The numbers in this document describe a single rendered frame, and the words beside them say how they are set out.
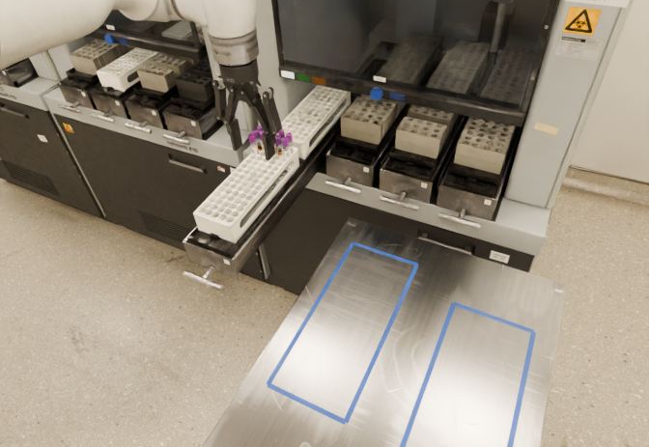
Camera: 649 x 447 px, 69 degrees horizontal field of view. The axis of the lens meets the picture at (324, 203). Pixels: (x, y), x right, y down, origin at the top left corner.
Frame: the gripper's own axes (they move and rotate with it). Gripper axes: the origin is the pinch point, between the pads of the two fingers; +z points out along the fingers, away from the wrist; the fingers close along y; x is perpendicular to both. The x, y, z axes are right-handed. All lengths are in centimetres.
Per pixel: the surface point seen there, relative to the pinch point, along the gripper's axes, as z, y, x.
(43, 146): 49, -122, 18
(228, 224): 7.8, 4.2, -17.8
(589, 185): 92, 87, 138
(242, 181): 7.8, -0.7, -5.1
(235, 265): 15.7, 6.9, -21.7
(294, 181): 13.9, 6.0, 6.0
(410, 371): 12, 49, -30
